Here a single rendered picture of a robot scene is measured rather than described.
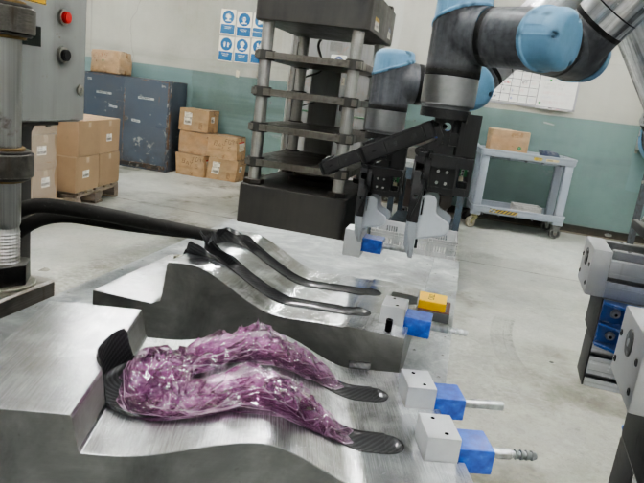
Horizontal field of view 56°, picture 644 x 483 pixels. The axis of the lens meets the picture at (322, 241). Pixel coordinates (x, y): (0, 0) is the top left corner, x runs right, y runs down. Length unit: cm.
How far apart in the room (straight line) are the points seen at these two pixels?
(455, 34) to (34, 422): 65
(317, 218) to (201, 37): 389
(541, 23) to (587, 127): 669
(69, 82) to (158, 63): 693
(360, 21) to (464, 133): 403
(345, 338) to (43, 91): 90
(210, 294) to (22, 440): 40
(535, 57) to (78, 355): 62
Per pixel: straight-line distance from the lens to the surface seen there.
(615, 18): 90
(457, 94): 84
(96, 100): 831
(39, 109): 147
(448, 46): 84
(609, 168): 753
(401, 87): 115
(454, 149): 86
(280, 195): 502
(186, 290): 95
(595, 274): 124
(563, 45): 79
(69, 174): 547
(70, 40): 154
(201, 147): 775
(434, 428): 68
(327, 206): 492
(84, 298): 117
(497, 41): 81
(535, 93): 739
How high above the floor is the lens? 121
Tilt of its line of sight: 14 degrees down
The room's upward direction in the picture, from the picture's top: 7 degrees clockwise
